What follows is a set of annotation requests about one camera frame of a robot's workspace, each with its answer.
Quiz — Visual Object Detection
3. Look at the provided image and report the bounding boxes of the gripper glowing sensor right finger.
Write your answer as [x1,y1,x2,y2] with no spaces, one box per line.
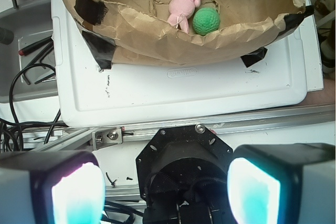
[227,143,335,223]

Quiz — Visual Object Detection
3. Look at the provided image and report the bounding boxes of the pink plush bunny toy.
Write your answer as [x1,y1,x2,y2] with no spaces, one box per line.
[167,0,201,34]

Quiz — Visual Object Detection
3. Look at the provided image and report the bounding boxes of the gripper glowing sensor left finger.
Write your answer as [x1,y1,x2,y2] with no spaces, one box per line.
[1,151,106,223]

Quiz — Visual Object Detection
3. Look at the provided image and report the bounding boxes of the red handled tool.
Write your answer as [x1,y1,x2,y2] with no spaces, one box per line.
[18,36,51,56]

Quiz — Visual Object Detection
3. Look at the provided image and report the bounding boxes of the aluminium extrusion rail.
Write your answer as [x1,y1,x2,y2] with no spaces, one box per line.
[24,104,335,150]

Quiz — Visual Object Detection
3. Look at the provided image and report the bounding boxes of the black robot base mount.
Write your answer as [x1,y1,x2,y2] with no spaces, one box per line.
[135,124,236,223]

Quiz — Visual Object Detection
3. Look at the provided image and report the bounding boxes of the green dimpled foam ball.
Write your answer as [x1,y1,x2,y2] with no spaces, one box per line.
[192,7,221,36]

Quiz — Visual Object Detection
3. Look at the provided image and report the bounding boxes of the brown paper bag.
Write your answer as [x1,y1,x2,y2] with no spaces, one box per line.
[62,0,313,66]

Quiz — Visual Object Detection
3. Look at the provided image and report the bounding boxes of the grey plastic tray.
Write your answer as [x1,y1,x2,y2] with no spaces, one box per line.
[1,5,57,103]

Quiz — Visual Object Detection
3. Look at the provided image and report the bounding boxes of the metal corner bracket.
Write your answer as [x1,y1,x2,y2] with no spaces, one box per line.
[92,127,123,150]

